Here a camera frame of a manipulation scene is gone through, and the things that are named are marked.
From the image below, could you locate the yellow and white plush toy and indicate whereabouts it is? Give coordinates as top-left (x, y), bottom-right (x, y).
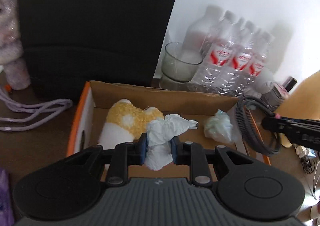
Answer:
top-left (98, 99), bottom-right (165, 147)

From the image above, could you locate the orange-edged cardboard box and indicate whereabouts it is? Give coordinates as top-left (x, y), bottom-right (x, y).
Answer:
top-left (66, 81), bottom-right (272, 182)

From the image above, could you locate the tangled thin black cable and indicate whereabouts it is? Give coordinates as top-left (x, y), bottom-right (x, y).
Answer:
top-left (301, 153), bottom-right (318, 175)

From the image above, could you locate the white tissue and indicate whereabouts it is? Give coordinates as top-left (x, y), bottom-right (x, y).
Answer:
top-left (144, 114), bottom-right (199, 171)

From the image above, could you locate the fuzzy pale purple plush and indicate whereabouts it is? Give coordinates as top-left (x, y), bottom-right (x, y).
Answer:
top-left (0, 0), bottom-right (31, 90)

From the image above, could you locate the black braided cable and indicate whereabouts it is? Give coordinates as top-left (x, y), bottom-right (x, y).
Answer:
top-left (235, 94), bottom-right (283, 157)

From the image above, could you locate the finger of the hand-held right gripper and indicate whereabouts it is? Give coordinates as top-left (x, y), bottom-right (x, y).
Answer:
top-left (262, 115), bottom-right (320, 133)

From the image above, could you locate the white opaque bottle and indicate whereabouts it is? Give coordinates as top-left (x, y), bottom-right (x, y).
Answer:
top-left (182, 6), bottom-right (223, 59)

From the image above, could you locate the white astronaut speaker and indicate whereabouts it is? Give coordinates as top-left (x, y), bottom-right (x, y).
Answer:
top-left (252, 68), bottom-right (276, 96)

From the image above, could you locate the pink patterned tin box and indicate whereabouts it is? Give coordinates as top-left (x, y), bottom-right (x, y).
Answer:
top-left (264, 84), bottom-right (290, 111)

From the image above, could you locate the pale green wrapper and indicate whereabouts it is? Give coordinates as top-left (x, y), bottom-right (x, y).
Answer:
top-left (203, 109), bottom-right (239, 144)

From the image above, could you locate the clear glass cup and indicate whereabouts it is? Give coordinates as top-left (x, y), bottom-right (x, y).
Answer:
top-left (160, 42), bottom-right (203, 89)

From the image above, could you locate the small black device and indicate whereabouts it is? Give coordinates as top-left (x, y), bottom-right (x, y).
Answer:
top-left (284, 77), bottom-right (298, 91)

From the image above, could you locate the red-label clear water bottle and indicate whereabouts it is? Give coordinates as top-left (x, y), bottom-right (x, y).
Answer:
top-left (220, 17), bottom-right (255, 97)
top-left (190, 11), bottom-right (234, 94)
top-left (240, 28), bottom-right (275, 96)

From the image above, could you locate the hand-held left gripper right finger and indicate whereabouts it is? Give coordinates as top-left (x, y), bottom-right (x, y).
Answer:
top-left (170, 136), bottom-right (250, 186)

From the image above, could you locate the purple rope cord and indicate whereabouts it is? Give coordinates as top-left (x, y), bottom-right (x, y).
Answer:
top-left (0, 85), bottom-right (73, 132)

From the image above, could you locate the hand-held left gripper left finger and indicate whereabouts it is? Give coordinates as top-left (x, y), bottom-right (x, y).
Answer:
top-left (66, 133), bottom-right (148, 186)

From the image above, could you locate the purple cloth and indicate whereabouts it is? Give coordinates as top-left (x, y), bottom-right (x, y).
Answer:
top-left (0, 168), bottom-right (15, 226)

